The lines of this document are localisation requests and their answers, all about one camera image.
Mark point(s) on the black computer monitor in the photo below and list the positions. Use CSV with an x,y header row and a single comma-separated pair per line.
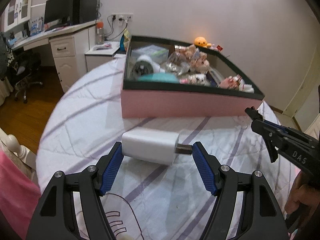
x,y
58,10

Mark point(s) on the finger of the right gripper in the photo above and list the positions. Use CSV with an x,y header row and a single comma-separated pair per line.
x,y
291,135
264,128

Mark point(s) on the white glass door cabinet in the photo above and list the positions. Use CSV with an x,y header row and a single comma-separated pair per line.
x,y
16,12

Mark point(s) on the white astronaut figurine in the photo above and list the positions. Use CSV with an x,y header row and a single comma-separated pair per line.
x,y
248,88

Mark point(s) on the blue yellow snack bag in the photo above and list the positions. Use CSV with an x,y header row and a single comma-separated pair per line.
x,y
125,39

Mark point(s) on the pink block cat figure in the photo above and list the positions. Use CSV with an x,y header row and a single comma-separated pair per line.
x,y
195,79

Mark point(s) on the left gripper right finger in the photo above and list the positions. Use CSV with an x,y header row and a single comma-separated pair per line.
x,y
260,216

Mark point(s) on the small pink pig figure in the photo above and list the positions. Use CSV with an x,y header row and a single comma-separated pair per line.
x,y
200,65

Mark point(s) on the person right hand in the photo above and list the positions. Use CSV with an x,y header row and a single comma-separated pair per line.
x,y
302,194

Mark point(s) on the black computer tower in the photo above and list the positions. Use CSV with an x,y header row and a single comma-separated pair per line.
x,y
82,11

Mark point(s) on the pink blanket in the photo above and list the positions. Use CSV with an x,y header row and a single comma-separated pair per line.
x,y
19,196

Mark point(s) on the white wall socket strip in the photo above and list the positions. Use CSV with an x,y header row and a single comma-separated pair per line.
x,y
122,17

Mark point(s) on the white bed post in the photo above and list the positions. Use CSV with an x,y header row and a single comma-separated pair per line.
x,y
23,153

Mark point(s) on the black office chair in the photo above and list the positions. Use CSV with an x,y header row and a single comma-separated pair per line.
x,y
23,72

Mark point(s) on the white charger adapter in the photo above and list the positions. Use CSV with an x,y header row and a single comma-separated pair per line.
x,y
153,145

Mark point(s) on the white computer desk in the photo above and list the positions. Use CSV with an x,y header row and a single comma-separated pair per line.
x,y
69,46

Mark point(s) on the orange octopus plush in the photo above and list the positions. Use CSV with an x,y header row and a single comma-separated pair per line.
x,y
202,42

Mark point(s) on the striped white bed quilt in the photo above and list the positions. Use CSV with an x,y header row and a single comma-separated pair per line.
x,y
157,194

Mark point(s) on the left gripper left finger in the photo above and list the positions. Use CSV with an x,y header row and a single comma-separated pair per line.
x,y
70,197

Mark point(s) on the white small side cabinet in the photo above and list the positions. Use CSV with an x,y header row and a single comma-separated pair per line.
x,y
101,54

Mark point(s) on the clear plastic swab box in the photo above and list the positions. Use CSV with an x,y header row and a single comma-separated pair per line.
x,y
156,53

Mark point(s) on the pink box with black rim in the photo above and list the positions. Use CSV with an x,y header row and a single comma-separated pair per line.
x,y
160,99

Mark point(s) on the orange cap water bottle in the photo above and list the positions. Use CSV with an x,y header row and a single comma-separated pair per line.
x,y
100,32

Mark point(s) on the teal oval case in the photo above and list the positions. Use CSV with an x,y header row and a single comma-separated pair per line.
x,y
159,77

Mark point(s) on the dark jacket on chair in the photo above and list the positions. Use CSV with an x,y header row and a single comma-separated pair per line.
x,y
3,57

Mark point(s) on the pink block figure toy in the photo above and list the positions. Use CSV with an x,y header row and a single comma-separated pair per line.
x,y
231,82

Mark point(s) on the white mini hair dryer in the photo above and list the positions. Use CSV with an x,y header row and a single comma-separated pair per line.
x,y
145,65

